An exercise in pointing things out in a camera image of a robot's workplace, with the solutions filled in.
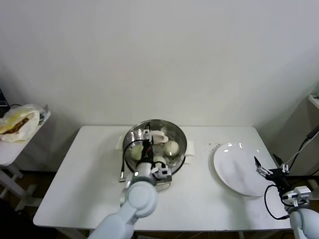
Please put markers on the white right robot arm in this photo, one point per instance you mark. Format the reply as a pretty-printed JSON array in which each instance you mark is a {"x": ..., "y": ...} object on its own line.
[{"x": 306, "y": 224}]

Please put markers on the plastic bag with food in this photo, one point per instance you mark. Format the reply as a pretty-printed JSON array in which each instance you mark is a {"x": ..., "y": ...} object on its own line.
[{"x": 20, "y": 124}]

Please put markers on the black power plug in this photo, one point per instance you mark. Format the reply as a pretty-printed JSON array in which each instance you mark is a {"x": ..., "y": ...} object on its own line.
[{"x": 312, "y": 134}]

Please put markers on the small green packet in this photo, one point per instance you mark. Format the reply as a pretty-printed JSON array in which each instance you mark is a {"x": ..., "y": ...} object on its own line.
[{"x": 43, "y": 115}]

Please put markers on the white steamed baozi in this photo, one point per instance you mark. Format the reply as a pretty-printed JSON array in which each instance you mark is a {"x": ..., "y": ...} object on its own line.
[
  {"x": 172, "y": 148},
  {"x": 159, "y": 159},
  {"x": 136, "y": 152}
]

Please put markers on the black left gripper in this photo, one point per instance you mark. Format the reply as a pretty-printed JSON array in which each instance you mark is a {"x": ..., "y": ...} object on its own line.
[{"x": 147, "y": 152}]

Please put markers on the white table leg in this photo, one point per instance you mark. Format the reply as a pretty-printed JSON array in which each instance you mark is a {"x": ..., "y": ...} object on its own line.
[{"x": 242, "y": 235}]

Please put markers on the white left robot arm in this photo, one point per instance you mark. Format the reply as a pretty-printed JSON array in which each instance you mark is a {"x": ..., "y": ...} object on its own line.
[{"x": 139, "y": 196}]

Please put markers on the black horizontal bar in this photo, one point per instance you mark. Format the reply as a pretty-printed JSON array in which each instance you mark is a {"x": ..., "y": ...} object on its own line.
[{"x": 306, "y": 176}]

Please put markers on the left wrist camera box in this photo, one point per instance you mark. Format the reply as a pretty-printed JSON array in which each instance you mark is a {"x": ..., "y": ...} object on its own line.
[{"x": 163, "y": 174}]

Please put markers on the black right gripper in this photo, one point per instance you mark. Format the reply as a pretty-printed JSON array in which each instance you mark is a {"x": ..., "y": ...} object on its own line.
[{"x": 279, "y": 178}]

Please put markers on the white round plate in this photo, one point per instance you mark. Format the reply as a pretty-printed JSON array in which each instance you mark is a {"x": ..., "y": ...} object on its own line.
[{"x": 231, "y": 164}]

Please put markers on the white side table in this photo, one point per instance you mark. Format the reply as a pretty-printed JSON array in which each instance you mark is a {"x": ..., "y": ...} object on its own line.
[{"x": 15, "y": 152}]

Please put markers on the round glass lid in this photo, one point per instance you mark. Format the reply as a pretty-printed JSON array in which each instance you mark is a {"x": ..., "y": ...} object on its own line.
[{"x": 159, "y": 137}]

